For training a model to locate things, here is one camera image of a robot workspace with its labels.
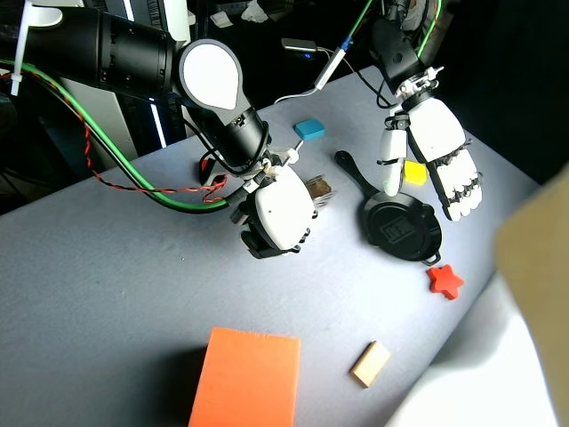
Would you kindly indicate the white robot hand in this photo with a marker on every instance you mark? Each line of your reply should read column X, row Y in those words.
column 438, row 131
column 284, row 209

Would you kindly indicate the brown small object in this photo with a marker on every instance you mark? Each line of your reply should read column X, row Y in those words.
column 320, row 189

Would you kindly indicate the black cast iron pan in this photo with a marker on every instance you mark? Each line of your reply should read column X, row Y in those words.
column 400, row 229

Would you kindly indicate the yellow block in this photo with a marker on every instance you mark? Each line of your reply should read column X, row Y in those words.
column 415, row 173

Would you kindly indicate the blue block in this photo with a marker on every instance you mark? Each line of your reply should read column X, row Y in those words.
column 310, row 129

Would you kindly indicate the white usb adapter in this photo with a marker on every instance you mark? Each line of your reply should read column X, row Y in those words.
column 330, row 66

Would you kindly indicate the red star block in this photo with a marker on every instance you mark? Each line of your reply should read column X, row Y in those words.
column 444, row 282

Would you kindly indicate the tan cardboard panel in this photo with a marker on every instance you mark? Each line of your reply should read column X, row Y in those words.
column 538, row 249

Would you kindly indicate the silver hub device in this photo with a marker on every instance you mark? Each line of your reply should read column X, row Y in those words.
column 298, row 44

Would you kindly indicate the large orange block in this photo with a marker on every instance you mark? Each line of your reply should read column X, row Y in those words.
column 246, row 378

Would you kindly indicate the tan wooden block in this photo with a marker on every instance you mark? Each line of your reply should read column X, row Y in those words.
column 370, row 364

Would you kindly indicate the grey table cloth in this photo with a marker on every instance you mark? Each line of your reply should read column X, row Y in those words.
column 111, row 289

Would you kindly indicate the crumpled white paper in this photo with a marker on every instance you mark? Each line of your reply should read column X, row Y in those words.
column 254, row 12

